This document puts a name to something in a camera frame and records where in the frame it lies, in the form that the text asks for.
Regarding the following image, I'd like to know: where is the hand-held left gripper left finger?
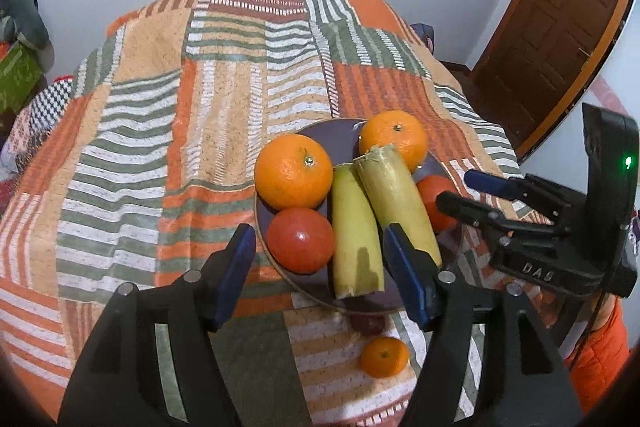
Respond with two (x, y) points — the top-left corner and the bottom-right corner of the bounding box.
(57, 223), (257, 427)

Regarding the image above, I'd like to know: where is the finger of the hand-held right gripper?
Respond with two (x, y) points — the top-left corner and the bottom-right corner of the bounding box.
(464, 169), (531, 202)
(435, 191), (511, 240)

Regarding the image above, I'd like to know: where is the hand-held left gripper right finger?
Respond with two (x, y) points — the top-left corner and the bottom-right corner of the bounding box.
(382, 223), (583, 427)

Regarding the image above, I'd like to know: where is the red tomato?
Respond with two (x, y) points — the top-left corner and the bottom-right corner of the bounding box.
(265, 207), (336, 274)
(416, 175), (463, 234)

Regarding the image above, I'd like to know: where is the yellow corn cob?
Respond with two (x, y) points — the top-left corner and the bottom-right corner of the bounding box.
(331, 163), (386, 300)

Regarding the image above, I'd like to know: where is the yellow banana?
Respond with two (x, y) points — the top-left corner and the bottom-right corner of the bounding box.
(353, 143), (443, 268)

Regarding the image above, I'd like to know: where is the orange with sticker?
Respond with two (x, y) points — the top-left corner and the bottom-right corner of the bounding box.
(359, 109), (429, 172)

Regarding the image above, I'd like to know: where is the large orange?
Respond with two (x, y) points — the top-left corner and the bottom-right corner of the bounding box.
(254, 133), (334, 211)

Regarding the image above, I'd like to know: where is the purple round plate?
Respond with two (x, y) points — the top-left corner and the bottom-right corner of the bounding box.
(254, 118), (463, 313)

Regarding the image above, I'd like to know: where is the dark red jujube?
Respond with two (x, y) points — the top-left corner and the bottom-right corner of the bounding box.
(350, 314), (387, 337)

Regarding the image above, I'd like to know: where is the small tangerine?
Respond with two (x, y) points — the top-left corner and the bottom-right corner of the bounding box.
(360, 336), (411, 379)

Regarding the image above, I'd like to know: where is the striped patchwork blanket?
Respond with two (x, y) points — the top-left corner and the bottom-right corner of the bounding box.
(0, 0), (526, 427)

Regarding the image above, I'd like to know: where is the brown wooden door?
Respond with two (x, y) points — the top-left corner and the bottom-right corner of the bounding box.
(470, 0), (636, 158)

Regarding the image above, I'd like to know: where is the checkered cloth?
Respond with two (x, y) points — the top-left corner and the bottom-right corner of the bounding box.
(15, 77), (76, 142)

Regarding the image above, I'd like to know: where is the green storage box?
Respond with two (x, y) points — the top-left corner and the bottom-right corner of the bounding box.
(0, 42), (43, 115)

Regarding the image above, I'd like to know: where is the grey long plush pillow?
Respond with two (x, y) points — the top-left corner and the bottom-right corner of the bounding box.
(0, 0), (51, 52)

